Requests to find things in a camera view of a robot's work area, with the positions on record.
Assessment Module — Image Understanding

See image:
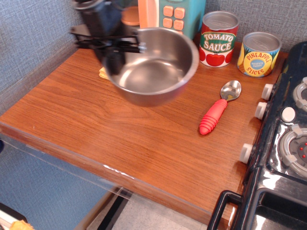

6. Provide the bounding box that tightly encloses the tomato sauce can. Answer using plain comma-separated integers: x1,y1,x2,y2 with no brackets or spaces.
199,11,239,67

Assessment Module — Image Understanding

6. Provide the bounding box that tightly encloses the spoon with red handle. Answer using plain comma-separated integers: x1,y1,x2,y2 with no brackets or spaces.
199,80,242,135

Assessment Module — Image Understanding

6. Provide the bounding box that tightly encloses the yellow folded cloth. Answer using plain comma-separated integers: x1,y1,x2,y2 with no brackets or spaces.
99,67,109,80

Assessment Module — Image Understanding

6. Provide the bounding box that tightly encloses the stainless steel pot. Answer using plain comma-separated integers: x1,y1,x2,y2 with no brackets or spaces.
106,27,199,107

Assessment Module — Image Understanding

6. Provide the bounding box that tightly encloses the toy microwave teal white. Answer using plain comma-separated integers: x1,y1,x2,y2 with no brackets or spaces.
119,0,206,43

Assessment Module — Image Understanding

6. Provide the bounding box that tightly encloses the orange object bottom left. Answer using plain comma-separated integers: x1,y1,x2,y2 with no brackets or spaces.
9,220,34,230

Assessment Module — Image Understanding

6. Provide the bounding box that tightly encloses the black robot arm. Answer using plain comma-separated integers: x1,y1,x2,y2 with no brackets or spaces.
70,0,145,75

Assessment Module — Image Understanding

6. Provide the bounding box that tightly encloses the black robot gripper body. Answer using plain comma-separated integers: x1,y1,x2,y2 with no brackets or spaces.
70,7,146,53

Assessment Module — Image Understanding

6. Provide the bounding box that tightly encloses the black toy stove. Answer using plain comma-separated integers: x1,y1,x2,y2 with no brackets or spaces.
208,42,307,230

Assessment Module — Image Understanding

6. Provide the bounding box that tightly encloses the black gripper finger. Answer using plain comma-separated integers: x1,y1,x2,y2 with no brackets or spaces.
107,52,126,75
94,49,108,65

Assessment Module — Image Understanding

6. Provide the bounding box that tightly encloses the pineapple slices can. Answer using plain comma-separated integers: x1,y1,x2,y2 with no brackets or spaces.
237,32,282,78

